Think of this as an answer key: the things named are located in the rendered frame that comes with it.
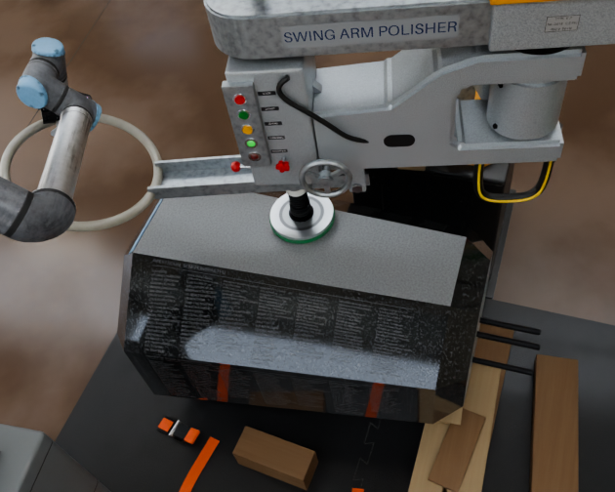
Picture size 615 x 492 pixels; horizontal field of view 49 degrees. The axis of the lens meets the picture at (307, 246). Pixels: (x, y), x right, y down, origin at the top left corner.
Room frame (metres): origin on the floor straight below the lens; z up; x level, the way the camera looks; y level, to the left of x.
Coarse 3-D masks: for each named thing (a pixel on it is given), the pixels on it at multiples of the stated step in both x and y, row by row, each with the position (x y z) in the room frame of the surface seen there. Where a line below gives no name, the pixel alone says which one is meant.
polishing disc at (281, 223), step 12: (276, 204) 1.51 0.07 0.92; (288, 204) 1.50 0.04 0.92; (312, 204) 1.48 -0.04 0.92; (324, 204) 1.47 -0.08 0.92; (276, 216) 1.46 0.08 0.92; (288, 216) 1.45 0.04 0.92; (324, 216) 1.42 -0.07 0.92; (276, 228) 1.41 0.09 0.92; (288, 228) 1.40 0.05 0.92; (300, 228) 1.39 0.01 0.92; (312, 228) 1.38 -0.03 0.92; (324, 228) 1.37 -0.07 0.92
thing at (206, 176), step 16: (176, 160) 1.59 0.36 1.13; (192, 160) 1.57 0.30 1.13; (208, 160) 1.56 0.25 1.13; (224, 160) 1.55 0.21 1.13; (240, 160) 1.54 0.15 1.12; (176, 176) 1.57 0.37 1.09; (192, 176) 1.55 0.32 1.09; (208, 176) 1.53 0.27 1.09; (224, 176) 1.52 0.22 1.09; (240, 176) 1.50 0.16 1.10; (368, 176) 1.34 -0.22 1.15; (160, 192) 1.48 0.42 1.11; (176, 192) 1.47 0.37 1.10; (192, 192) 1.46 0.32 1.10; (208, 192) 1.45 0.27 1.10; (224, 192) 1.44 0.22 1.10; (240, 192) 1.43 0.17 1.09
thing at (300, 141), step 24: (240, 72) 1.36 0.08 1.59; (264, 72) 1.35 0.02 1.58; (288, 72) 1.33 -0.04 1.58; (312, 72) 1.46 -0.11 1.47; (264, 96) 1.35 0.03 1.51; (288, 96) 1.34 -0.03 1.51; (312, 96) 1.40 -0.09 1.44; (264, 120) 1.35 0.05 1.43; (288, 120) 1.34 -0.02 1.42; (312, 120) 1.34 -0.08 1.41; (288, 144) 1.34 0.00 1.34; (312, 144) 1.33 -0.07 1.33; (264, 168) 1.36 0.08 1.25; (312, 168) 1.33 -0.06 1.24
